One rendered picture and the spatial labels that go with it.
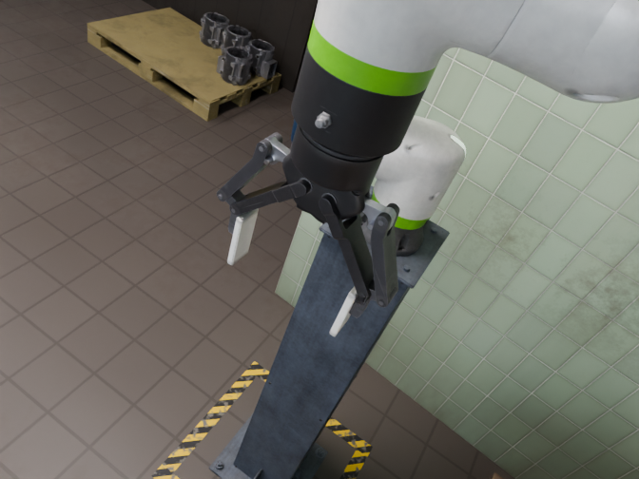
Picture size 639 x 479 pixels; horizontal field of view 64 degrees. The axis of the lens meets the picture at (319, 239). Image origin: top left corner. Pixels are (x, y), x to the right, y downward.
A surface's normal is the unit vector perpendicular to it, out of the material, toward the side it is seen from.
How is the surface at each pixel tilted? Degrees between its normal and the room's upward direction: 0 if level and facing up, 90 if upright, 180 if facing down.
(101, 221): 0
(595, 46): 100
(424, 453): 0
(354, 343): 90
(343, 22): 96
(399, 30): 98
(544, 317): 90
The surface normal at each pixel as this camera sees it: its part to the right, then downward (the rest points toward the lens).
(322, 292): -0.50, 0.49
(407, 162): -0.26, 0.55
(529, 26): -0.37, 0.77
